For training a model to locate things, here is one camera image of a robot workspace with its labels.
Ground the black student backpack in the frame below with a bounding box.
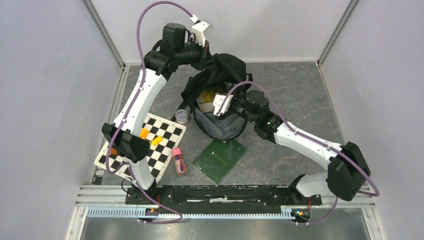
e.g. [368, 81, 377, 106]
[178, 53, 253, 141]

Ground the yellow hardcover book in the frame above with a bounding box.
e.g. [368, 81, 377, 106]
[197, 88, 221, 104]

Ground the green notebook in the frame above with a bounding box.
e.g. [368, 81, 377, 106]
[192, 139, 247, 186]

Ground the teal book with barcode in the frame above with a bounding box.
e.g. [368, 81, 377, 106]
[198, 101, 215, 113]

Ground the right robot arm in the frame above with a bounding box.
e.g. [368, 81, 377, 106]
[213, 90, 371, 204]

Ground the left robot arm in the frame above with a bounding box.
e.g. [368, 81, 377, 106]
[101, 20, 213, 204]

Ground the clear jar of paperclips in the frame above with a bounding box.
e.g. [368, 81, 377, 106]
[174, 109, 189, 125]

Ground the pink capped pencil tube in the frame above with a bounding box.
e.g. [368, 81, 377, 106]
[172, 147, 187, 176]

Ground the yellow toy block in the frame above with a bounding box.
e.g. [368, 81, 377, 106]
[151, 136, 163, 146]

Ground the orange toy block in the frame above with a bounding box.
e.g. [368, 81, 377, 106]
[139, 128, 150, 140]

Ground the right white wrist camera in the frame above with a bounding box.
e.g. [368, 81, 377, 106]
[212, 93, 233, 117]

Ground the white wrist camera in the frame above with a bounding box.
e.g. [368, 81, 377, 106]
[212, 93, 233, 117]
[189, 14, 214, 47]

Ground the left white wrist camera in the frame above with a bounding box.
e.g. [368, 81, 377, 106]
[189, 14, 214, 47]

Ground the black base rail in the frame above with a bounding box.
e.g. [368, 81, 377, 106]
[125, 185, 323, 215]

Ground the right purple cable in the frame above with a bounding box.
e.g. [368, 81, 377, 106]
[221, 81, 380, 226]

